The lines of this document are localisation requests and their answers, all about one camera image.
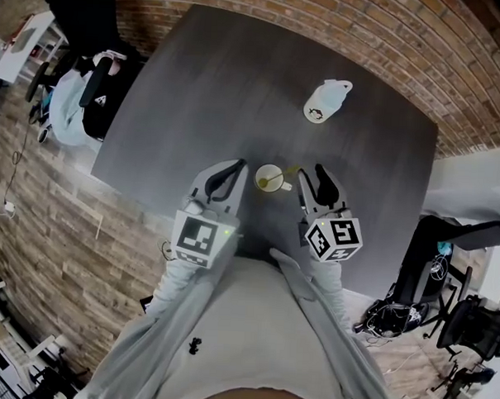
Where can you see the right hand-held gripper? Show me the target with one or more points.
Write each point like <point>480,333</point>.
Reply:
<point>339,235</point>

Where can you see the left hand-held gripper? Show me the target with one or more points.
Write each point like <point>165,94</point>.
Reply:
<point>196,237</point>

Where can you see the small yellow spoon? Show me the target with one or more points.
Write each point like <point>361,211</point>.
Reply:
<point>276,177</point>

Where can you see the white mug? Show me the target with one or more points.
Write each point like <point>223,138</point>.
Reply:
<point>268,170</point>

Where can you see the person's right forearm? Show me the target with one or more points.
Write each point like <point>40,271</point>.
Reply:
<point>333,285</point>

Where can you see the person's left forearm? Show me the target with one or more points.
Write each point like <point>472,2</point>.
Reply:
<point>180,282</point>

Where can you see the white jar with penguin print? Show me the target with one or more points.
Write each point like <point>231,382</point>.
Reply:
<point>324,102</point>

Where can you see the black mesh office chair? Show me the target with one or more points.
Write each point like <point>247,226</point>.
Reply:
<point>416,276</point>

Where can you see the teal cloth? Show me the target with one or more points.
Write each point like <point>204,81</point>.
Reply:
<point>444,247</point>

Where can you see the person's grey clothed torso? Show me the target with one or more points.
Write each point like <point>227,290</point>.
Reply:
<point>249,318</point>

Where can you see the black flat device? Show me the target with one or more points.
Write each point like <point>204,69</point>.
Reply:
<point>145,305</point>

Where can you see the black office chair with clothes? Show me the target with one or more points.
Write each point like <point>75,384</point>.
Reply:
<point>97,105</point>

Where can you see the small black clip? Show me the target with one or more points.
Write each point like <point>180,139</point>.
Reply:
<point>195,345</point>

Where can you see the white power adapter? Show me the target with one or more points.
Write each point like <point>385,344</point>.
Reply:
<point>9,207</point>

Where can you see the white table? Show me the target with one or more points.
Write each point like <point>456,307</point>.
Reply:
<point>29,40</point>

